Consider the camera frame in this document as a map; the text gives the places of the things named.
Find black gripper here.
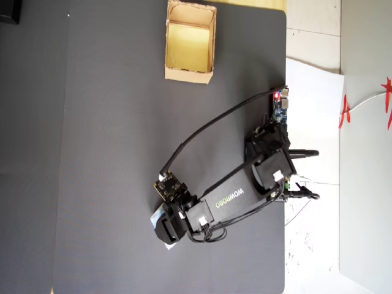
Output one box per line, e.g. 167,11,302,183
154,195,200,245

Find open brown cardboard box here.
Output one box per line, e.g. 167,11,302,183
164,0,217,85

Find black box object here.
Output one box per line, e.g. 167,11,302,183
0,0,23,25

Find black table mat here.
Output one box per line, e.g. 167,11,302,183
50,0,288,294

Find blue controller circuit board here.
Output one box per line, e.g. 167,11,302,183
268,86,291,124

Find white paper sheet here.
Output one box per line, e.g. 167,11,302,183
284,57,345,186

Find gray board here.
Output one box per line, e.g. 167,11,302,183
338,73,392,294

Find bare camera circuit board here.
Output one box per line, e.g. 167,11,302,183
153,171,188,203

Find thick black USB cable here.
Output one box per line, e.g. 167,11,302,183
158,84,288,180

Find black power plug cable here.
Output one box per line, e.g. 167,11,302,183
287,189,322,202

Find thin white cord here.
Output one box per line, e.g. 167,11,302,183
339,91,387,118

